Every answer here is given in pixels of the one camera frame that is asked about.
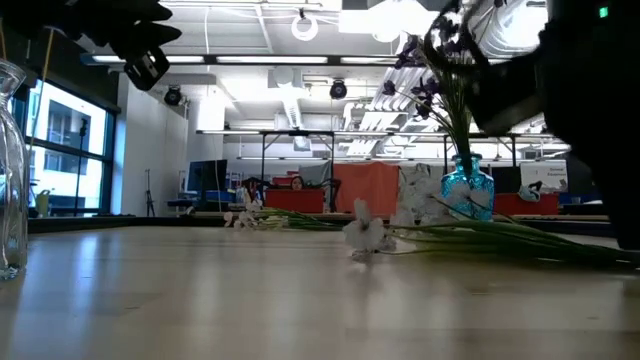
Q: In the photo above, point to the white ribbed air duct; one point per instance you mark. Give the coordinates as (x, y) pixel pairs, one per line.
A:
(520, 25)

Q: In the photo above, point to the grey chair back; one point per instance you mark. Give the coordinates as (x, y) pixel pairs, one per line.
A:
(316, 174)

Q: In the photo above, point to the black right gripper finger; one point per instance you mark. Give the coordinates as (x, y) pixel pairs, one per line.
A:
(510, 95)
(475, 27)

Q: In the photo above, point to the small black tripod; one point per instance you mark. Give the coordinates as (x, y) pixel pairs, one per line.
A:
(149, 195)

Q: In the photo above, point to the red box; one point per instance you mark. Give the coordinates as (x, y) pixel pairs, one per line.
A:
(295, 201)
(525, 205)

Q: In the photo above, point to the white sign board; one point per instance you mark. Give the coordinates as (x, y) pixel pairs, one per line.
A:
(545, 174)

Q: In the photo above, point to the black tripod stand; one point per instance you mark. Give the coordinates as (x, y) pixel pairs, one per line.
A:
(80, 165)

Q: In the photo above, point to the white artificial flower stem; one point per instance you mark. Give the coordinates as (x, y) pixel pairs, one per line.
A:
(365, 232)
(300, 220)

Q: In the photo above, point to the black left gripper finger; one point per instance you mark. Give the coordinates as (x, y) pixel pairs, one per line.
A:
(140, 11)
(145, 39)

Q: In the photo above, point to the blue glass vase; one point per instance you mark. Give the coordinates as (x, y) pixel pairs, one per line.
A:
(475, 190)

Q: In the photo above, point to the long ceiling light bar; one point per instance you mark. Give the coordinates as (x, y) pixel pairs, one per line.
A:
(270, 59)

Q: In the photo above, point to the yellow-green jug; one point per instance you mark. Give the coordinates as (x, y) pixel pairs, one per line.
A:
(42, 204)

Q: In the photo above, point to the person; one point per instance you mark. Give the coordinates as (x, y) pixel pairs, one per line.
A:
(296, 183)

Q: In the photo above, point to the clear glass vase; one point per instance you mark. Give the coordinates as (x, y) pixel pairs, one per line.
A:
(12, 200)

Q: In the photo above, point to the black round ceiling camera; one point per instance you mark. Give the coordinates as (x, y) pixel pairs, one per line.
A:
(338, 89)
(173, 96)

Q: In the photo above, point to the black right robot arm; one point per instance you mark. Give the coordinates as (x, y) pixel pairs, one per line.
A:
(625, 210)

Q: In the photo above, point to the orange partition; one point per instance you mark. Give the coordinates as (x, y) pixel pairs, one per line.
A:
(367, 187)

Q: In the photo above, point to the purple artificial flower stem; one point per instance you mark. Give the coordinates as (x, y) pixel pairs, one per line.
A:
(427, 89)
(442, 25)

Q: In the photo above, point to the black computer monitor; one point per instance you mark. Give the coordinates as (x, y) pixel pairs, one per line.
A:
(207, 175)

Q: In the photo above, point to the large black-framed window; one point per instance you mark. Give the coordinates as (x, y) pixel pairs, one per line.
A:
(67, 150)

